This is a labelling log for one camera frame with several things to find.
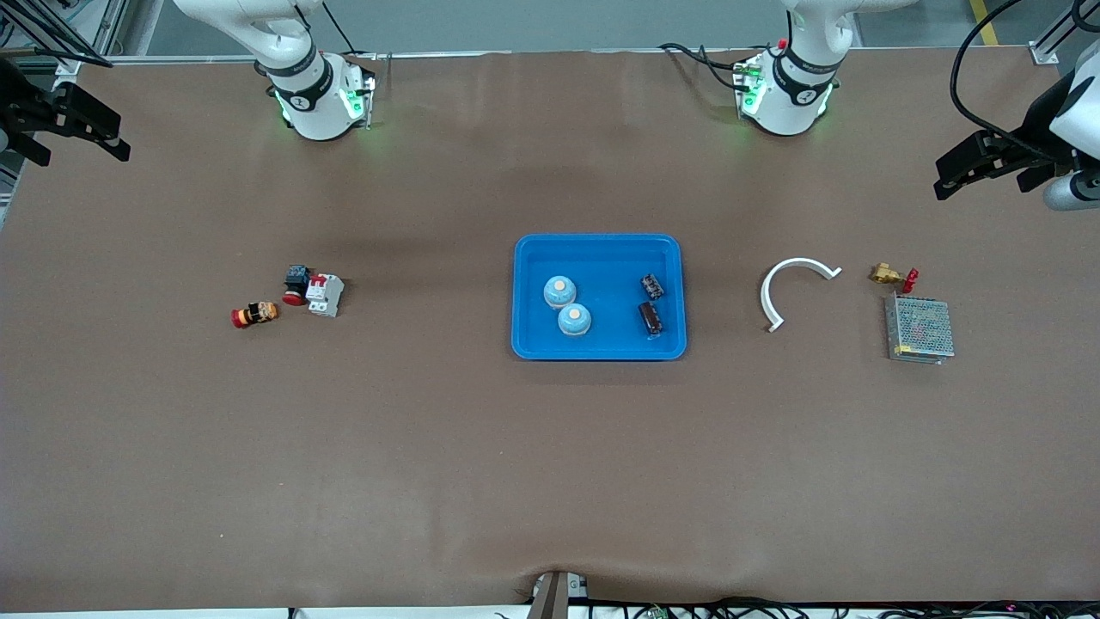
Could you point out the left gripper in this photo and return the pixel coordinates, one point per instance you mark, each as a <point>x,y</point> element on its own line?
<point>1037,118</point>

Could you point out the aluminium frame corner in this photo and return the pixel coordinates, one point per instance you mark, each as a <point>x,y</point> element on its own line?
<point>69,62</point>
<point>1044,53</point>

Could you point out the short dark capacitor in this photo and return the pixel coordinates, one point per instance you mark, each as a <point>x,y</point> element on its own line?
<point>651,286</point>

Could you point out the brown table mat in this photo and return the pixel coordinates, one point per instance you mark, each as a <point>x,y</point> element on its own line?
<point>550,473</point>

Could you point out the metal mesh power supply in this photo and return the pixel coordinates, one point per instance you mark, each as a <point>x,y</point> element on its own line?
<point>919,327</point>

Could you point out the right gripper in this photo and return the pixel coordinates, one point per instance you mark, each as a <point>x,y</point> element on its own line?
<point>17,101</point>

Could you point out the red mushroom emergency stop switch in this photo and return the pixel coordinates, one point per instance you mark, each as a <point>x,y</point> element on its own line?
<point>297,277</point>

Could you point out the light blue service bell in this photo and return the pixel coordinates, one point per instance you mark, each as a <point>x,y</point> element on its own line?
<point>574,319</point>
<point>559,291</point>

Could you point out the blue plastic tray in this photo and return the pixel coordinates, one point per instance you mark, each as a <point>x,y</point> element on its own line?
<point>601,258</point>

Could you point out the white circuit breaker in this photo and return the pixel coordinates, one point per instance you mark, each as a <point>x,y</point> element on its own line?
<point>325,294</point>

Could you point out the white curved plastic clamp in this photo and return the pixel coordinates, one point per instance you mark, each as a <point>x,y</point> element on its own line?
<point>765,292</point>

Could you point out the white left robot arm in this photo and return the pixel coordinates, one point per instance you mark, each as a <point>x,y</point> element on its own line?
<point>786,107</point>

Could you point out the grey metal table bracket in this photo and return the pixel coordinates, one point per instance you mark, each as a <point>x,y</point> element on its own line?
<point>550,597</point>

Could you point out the red orange push button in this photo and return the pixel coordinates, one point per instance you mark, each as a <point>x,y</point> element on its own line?
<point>256,314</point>

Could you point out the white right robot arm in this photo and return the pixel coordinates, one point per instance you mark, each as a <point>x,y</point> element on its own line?
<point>322,116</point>

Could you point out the long brown capacitor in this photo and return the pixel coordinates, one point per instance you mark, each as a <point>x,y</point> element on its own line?
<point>650,317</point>

